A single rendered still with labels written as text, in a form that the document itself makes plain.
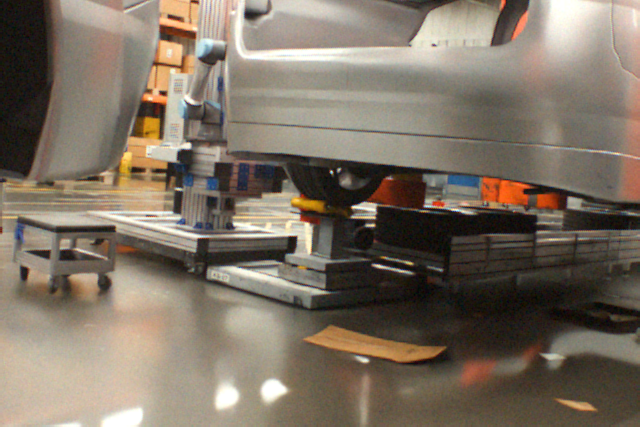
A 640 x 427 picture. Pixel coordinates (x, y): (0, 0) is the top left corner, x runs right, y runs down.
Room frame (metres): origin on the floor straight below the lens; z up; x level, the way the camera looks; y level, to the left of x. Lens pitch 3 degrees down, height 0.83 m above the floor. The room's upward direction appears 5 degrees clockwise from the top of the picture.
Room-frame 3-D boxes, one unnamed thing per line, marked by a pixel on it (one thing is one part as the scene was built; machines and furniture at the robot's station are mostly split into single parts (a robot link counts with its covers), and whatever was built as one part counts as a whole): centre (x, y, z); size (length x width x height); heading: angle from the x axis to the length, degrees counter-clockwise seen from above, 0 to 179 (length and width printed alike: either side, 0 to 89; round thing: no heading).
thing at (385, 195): (4.87, -0.44, 0.69); 0.52 x 0.17 x 0.35; 47
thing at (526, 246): (5.45, -1.66, 0.28); 2.47 x 0.06 x 0.22; 137
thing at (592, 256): (5.73, -1.36, 0.14); 2.47 x 0.85 x 0.27; 137
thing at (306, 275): (4.43, -0.16, 0.13); 0.50 x 0.36 x 0.10; 137
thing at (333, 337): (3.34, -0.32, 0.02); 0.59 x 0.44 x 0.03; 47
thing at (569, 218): (7.07, -2.61, 0.39); 0.66 x 0.66 x 0.24
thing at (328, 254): (4.41, -0.14, 0.32); 0.40 x 0.30 x 0.28; 137
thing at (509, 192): (6.28, -1.76, 0.69); 0.52 x 0.17 x 0.35; 47
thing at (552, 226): (7.00, -2.54, 0.20); 1.00 x 0.86 x 0.39; 137
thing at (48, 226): (4.04, 1.23, 0.17); 0.43 x 0.36 x 0.34; 48
